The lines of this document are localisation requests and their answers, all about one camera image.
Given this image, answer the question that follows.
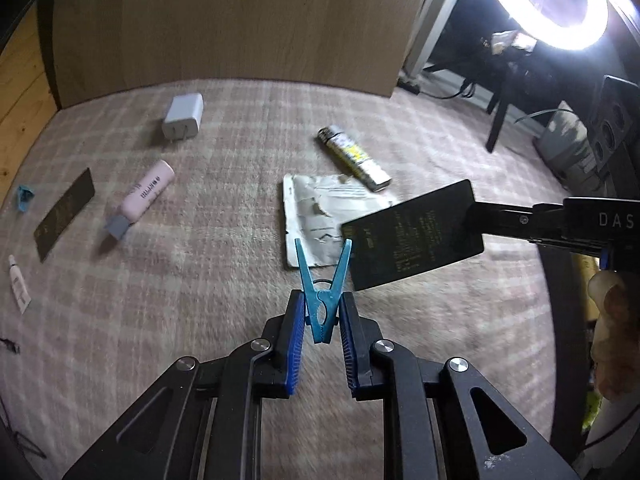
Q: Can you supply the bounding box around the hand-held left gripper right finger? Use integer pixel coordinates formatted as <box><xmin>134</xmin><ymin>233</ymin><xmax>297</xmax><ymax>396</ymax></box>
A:
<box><xmin>339</xmin><ymin>294</ymin><xmax>583</xmax><ymax>480</ymax></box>

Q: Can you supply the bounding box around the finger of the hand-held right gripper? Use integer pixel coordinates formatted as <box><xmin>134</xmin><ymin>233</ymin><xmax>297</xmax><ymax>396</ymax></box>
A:
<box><xmin>462</xmin><ymin>201</ymin><xmax>538</xmax><ymax>242</ymax></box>

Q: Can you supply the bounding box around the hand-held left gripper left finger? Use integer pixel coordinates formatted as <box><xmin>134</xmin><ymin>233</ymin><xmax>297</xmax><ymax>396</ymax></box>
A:
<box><xmin>62</xmin><ymin>290</ymin><xmax>307</xmax><ymax>480</ymax></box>

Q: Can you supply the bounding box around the blue clothespin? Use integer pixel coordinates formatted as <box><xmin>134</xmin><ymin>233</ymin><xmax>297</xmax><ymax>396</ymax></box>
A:
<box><xmin>294</xmin><ymin>238</ymin><xmax>353</xmax><ymax>346</ymax></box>

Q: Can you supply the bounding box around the black card with grey print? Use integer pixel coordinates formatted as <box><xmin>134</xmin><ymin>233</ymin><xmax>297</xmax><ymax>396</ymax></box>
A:
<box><xmin>341</xmin><ymin>179</ymin><xmax>485</xmax><ymax>292</ymax></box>

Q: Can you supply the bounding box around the person's right hand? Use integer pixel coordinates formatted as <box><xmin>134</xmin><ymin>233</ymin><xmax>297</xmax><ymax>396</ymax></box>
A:
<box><xmin>587</xmin><ymin>269</ymin><xmax>640</xmax><ymax>401</ymax></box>

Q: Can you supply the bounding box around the grey cloth bag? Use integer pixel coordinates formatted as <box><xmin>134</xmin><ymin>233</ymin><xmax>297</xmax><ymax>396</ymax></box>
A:
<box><xmin>532</xmin><ymin>102</ymin><xmax>601</xmax><ymax>186</ymax></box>

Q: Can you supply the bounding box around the black box with round holes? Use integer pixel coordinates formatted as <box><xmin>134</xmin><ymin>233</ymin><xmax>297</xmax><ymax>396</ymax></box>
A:
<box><xmin>585</xmin><ymin>75</ymin><xmax>640</xmax><ymax>196</ymax></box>

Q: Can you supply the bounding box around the black tripod leg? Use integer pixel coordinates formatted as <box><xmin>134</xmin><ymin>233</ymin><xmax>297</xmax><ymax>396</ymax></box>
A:
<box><xmin>485</xmin><ymin>50</ymin><xmax>521</xmax><ymax>153</ymax></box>

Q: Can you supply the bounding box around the beige plaid blanket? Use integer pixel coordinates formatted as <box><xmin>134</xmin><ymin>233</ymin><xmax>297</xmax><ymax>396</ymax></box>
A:
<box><xmin>0</xmin><ymin>77</ymin><xmax>566</xmax><ymax>480</ymax></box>

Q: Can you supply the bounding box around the silver foil packet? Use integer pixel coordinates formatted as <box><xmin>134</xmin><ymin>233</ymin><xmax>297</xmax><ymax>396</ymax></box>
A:
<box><xmin>282</xmin><ymin>172</ymin><xmax>401</xmax><ymax>268</ymax></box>

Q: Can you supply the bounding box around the yellow lighter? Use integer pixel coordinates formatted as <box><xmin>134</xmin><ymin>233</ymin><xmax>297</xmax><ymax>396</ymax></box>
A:
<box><xmin>317</xmin><ymin>126</ymin><xmax>392</xmax><ymax>192</ymax></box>

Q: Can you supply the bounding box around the pink tube with grey cap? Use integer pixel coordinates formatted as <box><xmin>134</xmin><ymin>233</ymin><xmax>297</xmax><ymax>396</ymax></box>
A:
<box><xmin>105</xmin><ymin>160</ymin><xmax>175</xmax><ymax>239</ymax></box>

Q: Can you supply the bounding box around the white plug charger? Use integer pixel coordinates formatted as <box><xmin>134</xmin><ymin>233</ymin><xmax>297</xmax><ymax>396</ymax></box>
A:
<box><xmin>161</xmin><ymin>92</ymin><xmax>205</xmax><ymax>142</ymax></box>

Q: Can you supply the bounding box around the black card with yellow print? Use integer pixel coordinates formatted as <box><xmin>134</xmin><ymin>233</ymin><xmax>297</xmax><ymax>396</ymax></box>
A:
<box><xmin>33</xmin><ymin>168</ymin><xmax>96</xmax><ymax>263</ymax></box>

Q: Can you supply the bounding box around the small white tube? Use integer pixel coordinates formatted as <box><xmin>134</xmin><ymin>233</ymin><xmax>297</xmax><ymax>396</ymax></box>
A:
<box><xmin>7</xmin><ymin>254</ymin><xmax>32</xmax><ymax>315</ymax></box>

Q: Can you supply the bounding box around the small blue plastic clip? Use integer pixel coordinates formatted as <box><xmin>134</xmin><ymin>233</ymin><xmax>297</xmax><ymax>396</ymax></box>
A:
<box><xmin>15</xmin><ymin>185</ymin><xmax>37</xmax><ymax>213</ymax></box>

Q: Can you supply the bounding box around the wooden board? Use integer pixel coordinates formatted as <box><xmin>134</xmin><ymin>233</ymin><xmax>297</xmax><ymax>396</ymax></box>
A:
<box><xmin>50</xmin><ymin>0</ymin><xmax>436</xmax><ymax>108</ymax></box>

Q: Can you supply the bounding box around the ring light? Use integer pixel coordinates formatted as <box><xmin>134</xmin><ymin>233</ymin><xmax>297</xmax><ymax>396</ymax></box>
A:
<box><xmin>475</xmin><ymin>0</ymin><xmax>611</xmax><ymax>51</ymax></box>

